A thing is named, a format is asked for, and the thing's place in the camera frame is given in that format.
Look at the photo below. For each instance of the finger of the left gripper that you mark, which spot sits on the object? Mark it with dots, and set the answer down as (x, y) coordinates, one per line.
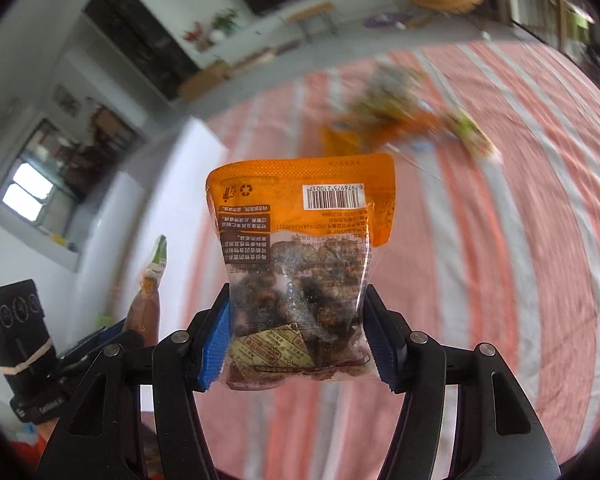
(93, 342)

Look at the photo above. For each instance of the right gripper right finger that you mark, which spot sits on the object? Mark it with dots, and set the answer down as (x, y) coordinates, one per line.
(497, 433)

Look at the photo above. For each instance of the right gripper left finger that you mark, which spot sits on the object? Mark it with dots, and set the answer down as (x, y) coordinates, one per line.
(98, 436)

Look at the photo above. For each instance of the orange bag dark snacks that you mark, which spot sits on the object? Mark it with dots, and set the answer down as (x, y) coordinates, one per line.
(297, 237)

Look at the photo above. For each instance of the small snack stick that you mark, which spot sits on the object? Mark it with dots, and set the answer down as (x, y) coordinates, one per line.
(476, 143)

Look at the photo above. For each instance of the orange snack bag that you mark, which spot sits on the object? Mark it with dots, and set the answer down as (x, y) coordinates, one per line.
(364, 134)

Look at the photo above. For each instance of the clear bag round balls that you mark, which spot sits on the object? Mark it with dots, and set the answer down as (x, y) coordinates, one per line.
(390, 93)

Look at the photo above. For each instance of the striped orange white tablecloth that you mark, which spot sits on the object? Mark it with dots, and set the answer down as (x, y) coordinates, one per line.
(507, 253)

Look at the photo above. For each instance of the brown cardboard box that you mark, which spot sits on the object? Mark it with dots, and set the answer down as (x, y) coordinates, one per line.
(204, 81)

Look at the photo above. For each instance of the red flower arrangement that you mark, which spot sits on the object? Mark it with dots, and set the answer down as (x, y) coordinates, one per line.
(198, 37)

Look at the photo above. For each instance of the round cat scratcher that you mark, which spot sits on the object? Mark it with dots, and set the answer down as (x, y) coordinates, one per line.
(265, 55)

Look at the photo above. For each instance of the black tall cabinet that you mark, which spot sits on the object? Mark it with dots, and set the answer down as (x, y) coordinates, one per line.
(145, 42)

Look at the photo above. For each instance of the flower plant white vase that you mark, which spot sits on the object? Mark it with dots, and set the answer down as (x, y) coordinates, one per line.
(224, 24)

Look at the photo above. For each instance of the small wooden stool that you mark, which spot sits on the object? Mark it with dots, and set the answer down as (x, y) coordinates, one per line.
(323, 11)

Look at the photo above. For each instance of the purple floor mat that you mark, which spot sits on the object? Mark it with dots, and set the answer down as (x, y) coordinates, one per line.
(397, 20)

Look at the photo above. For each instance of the white tv cabinet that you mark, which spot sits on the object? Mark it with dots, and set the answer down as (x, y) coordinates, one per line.
(272, 30)

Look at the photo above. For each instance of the wooden railing shelf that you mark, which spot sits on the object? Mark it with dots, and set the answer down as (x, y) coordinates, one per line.
(565, 25)

